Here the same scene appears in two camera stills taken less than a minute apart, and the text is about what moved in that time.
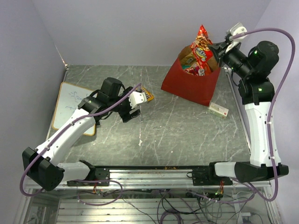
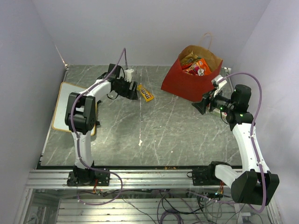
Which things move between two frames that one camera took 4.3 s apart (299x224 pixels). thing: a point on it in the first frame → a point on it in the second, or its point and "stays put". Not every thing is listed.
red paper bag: (199, 89) stays put
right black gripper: (220, 49) → (201, 105)
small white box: (218, 110) stays put
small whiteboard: (69, 98) stays put
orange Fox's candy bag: (195, 69) stays put
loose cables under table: (180, 206) stays put
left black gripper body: (124, 109) → (123, 88)
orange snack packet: (208, 71) stays put
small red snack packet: (200, 49) → (186, 66)
